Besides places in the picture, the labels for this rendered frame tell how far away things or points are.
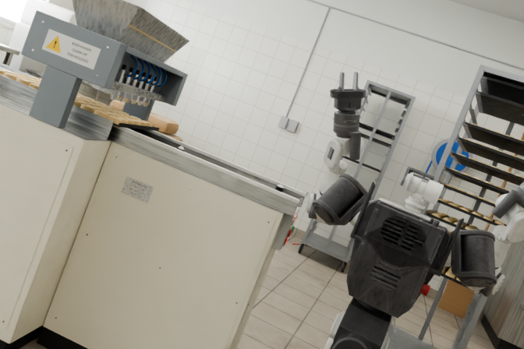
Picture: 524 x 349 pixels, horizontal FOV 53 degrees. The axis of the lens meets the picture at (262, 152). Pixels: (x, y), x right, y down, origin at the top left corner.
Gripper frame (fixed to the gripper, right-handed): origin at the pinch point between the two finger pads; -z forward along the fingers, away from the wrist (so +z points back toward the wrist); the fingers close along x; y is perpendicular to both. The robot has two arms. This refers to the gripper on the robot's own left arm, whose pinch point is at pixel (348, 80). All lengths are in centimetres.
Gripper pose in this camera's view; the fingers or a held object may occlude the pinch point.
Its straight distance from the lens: 182.2
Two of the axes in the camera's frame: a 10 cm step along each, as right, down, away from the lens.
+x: 9.9, -0.3, 1.6
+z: -0.1, 9.6, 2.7
